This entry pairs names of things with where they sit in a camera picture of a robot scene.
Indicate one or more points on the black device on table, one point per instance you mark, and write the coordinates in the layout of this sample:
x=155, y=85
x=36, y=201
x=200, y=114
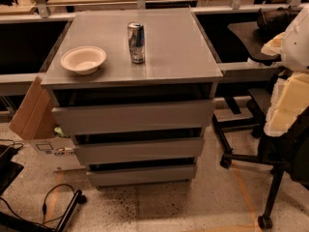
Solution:
x=276, y=21

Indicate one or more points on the black side table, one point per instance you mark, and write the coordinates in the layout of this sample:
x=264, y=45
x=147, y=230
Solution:
x=253, y=38

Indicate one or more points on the grey top drawer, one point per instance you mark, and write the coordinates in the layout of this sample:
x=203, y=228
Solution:
x=134, y=117

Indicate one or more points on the black office chair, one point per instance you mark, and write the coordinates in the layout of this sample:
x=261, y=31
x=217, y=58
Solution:
x=284, y=141

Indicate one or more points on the grey bottom drawer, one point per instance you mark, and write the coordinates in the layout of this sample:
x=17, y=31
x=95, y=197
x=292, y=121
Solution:
x=146, y=175

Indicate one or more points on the grey drawer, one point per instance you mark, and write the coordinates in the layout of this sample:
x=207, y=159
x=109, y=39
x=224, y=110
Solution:
x=139, y=150
x=146, y=175
x=134, y=117

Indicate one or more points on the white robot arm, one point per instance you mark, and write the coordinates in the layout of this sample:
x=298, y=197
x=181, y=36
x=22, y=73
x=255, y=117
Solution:
x=289, y=71

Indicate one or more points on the silver blue drink can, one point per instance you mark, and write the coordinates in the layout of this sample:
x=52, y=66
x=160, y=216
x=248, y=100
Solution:
x=136, y=42

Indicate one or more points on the black equipment at left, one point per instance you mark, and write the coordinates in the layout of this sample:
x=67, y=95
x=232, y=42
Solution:
x=9, y=170

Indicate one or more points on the cardboard box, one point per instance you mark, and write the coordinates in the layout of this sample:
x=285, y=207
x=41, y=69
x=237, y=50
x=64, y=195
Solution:
x=35, y=125

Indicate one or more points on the grey drawer cabinet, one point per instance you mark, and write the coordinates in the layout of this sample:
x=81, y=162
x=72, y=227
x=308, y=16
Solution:
x=134, y=90

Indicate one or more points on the white paper bowl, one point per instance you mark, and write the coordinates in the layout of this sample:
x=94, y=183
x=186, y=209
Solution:
x=83, y=60

